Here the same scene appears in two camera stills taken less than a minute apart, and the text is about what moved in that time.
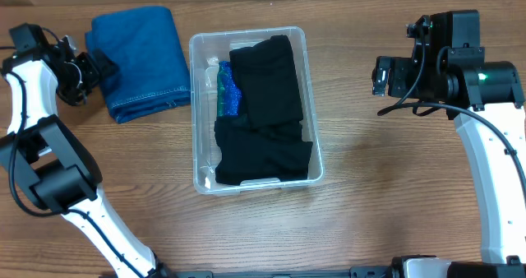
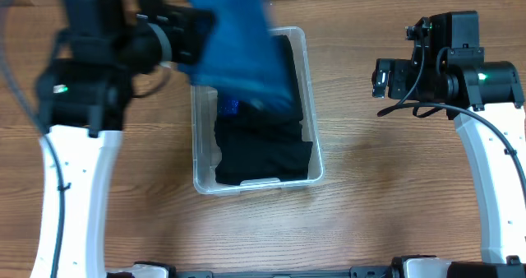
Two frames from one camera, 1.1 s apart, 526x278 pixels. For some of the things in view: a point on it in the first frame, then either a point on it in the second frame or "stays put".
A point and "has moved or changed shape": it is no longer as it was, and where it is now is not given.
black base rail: [353, 272] stays put
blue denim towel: [151, 73] has moved or changed shape
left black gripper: [92, 71] → [165, 31]
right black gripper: [397, 67] stays put
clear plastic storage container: [207, 50] stays put
